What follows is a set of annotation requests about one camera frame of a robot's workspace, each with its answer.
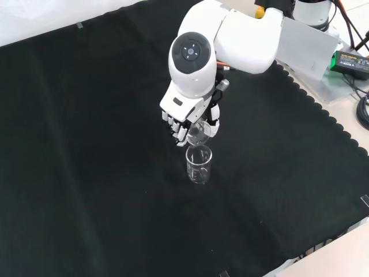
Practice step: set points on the pale board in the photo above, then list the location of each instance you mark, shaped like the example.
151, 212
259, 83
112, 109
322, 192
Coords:
305, 49

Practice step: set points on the wide clear glass beaker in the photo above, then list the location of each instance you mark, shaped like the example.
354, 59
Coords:
199, 135

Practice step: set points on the black bench cloth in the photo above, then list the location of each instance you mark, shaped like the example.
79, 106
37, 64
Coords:
86, 173

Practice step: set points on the grey tape strip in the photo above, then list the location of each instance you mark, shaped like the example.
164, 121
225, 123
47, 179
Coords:
79, 25
224, 274
365, 201

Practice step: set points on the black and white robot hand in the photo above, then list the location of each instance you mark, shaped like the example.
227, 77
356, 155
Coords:
180, 106

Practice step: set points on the grey metal base plate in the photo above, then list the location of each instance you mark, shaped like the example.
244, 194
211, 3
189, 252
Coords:
335, 89

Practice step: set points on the black power adapter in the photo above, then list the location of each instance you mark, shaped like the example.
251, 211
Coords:
350, 63

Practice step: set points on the yellow stop button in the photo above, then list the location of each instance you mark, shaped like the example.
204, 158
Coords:
260, 13

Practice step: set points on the tall clear glass beaker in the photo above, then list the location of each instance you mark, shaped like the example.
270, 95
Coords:
199, 173

